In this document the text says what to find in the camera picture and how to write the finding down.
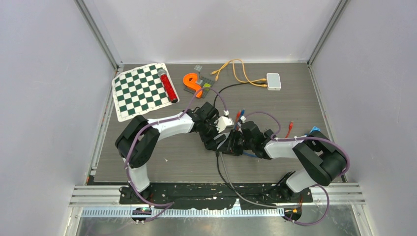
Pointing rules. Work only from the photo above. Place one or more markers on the grey lego tower piece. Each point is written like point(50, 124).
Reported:
point(198, 69)

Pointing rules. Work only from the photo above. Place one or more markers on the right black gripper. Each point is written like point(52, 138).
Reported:
point(232, 148)

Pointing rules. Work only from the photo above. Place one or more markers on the white network switch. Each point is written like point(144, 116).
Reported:
point(273, 81)
point(220, 139)

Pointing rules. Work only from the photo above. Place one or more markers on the red toy microphone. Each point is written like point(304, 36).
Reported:
point(162, 73)

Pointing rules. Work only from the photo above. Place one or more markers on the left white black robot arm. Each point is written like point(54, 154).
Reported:
point(138, 140)

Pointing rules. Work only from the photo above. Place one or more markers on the orange S-shaped toy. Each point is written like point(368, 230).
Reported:
point(190, 81)

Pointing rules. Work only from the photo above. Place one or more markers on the green white chessboard mat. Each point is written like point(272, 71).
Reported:
point(139, 91)

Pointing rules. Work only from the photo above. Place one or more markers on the blue orange lego bricks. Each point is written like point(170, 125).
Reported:
point(314, 128)

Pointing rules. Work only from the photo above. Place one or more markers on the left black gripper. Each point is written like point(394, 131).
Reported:
point(209, 142)

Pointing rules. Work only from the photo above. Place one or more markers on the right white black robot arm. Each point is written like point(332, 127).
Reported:
point(321, 159)

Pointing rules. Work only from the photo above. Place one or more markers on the black mounting base plate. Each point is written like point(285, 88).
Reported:
point(212, 195)

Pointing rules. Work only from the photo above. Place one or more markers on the grey lego baseplate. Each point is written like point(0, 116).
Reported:
point(206, 90)

